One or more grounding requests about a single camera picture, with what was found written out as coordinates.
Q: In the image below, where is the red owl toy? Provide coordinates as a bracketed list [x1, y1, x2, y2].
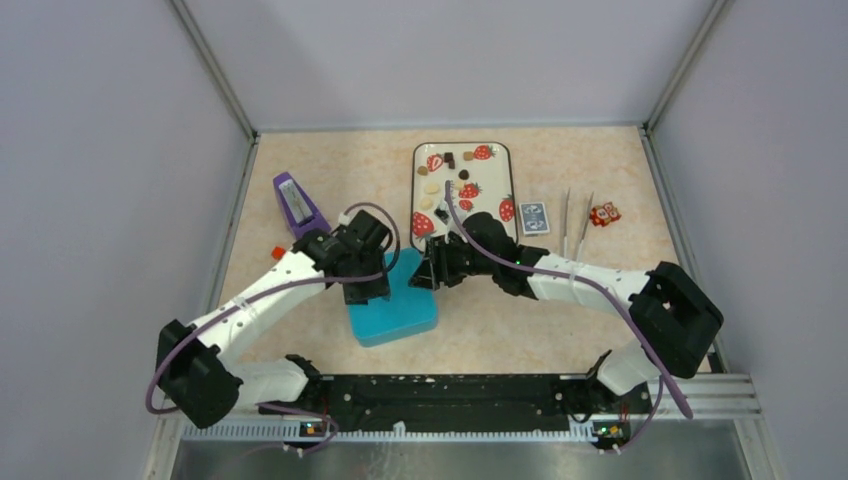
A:
[589, 202, 622, 227]

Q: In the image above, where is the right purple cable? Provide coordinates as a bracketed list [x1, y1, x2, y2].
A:
[443, 180, 694, 455]

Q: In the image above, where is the purple metronome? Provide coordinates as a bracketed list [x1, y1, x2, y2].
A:
[272, 172, 331, 240]

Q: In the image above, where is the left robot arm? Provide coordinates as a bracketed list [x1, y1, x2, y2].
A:
[145, 202, 400, 429]

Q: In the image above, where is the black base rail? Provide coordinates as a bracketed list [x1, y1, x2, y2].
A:
[291, 374, 652, 433]

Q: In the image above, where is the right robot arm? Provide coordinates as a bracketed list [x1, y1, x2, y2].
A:
[409, 210, 724, 412]

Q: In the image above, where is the orange cube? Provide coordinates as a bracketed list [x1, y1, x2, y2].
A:
[271, 246, 286, 260]

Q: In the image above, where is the teal chocolate box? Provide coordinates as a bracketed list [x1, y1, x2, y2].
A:
[351, 317, 438, 348]

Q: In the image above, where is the strawberry pattern white tray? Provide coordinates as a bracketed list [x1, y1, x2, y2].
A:
[410, 142, 519, 252]

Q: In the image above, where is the blue playing card deck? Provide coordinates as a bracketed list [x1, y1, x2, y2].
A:
[519, 202, 551, 237]

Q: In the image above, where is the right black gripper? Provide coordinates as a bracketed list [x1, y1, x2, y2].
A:
[410, 232, 497, 291]

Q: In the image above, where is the teal box lid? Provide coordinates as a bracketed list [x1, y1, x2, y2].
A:
[348, 248, 438, 325]

